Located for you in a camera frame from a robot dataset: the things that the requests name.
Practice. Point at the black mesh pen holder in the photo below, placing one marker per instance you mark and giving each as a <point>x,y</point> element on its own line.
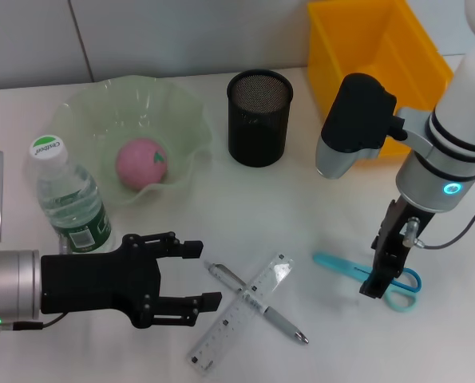
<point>257,127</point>

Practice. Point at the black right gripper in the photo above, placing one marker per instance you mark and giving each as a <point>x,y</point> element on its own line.
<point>400,231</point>

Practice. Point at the clear grey ballpoint pen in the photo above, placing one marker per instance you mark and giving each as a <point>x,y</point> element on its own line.
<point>281,321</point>

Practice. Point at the pink toy peach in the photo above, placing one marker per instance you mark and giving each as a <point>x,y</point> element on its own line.
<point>139,163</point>

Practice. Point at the yellow plastic bin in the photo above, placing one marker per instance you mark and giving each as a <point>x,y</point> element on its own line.
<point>361,40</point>

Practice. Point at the transparent plastic ruler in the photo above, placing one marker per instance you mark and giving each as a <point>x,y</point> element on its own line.
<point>221,331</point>

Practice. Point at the clear green-label water bottle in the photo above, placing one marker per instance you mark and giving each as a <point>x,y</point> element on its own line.
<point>73,207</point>

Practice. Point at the pale green glass fruit plate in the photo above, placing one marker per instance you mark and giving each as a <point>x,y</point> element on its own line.
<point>141,103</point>

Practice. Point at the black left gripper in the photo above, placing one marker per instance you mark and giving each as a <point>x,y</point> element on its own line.
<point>97,279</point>

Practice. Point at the blue capped scissors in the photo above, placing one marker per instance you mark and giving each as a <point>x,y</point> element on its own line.
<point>331,261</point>

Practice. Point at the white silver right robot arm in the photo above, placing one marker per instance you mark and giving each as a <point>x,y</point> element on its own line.
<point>452,139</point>

